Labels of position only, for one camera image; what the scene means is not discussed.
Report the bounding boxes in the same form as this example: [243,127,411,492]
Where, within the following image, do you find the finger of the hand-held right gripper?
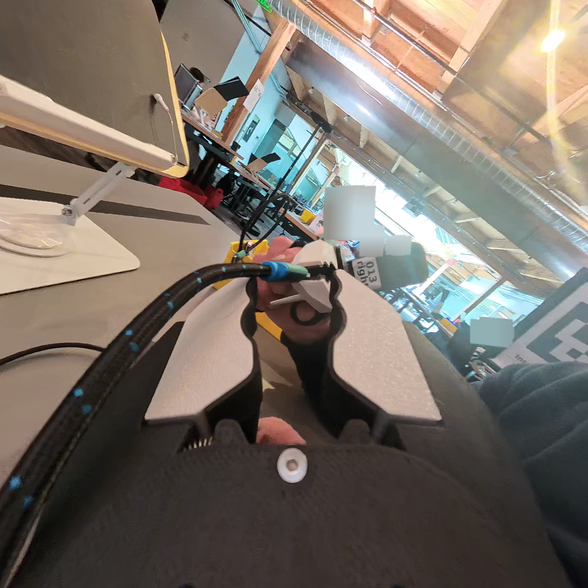
[289,276,334,314]
[298,241,343,268]

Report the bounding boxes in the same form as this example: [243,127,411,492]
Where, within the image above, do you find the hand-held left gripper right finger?
[322,270,443,444]

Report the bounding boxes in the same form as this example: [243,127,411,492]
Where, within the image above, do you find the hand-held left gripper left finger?
[144,275,263,444]

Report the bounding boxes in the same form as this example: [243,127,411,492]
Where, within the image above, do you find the yellow plastic bin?
[213,239,283,341]

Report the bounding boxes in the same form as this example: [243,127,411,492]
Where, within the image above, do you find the braided HDMI cable green plugs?
[0,261,309,579]
[233,193,297,263]

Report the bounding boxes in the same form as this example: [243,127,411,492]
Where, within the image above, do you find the thin black hub cable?
[0,342,105,368]

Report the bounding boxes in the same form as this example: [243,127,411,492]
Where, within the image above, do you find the person's right forearm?
[281,333,332,406]

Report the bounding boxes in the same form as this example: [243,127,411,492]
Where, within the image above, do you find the red floor bin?
[158,177,208,207]

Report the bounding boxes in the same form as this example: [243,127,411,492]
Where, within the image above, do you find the wood-top background desk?
[181,112,244,161]

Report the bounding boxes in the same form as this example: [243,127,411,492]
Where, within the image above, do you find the wooden book stand white base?
[0,0,190,295]

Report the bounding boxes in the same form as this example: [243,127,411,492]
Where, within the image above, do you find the person's dark hoodie torso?
[478,360,588,588]

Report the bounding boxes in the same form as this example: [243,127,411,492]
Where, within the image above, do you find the background board stand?
[195,77,250,125]

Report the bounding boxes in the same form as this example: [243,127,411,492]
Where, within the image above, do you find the black computer monitor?
[172,63,203,111]

